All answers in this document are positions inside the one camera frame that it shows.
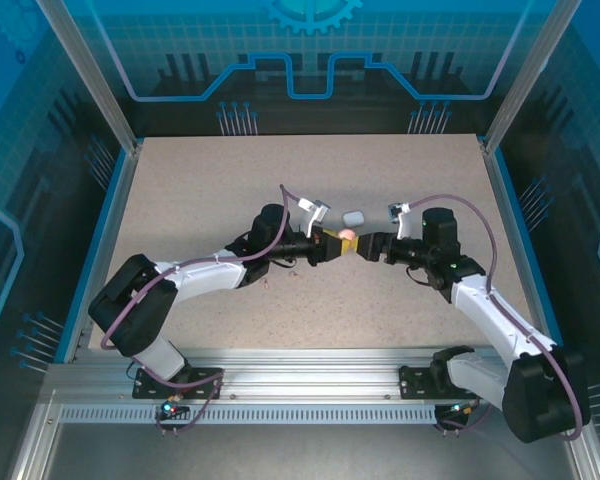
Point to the pink earbud charging case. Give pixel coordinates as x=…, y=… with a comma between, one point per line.
x=347, y=233

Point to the white earbud charging case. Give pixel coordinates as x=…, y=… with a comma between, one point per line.
x=352, y=219

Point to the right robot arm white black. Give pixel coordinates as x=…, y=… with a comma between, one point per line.
x=540, y=395

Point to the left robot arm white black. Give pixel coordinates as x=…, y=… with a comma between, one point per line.
x=130, y=315

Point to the aluminium side rail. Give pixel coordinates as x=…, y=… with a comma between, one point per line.
x=515, y=215
x=105, y=240

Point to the aluminium mounting rail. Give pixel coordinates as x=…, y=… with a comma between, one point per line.
x=310, y=372

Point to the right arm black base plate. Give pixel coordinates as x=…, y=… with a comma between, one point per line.
x=415, y=382

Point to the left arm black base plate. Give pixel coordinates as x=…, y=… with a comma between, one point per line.
x=205, y=382

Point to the aluminium frame post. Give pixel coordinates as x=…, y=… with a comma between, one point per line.
x=530, y=75
x=90, y=75

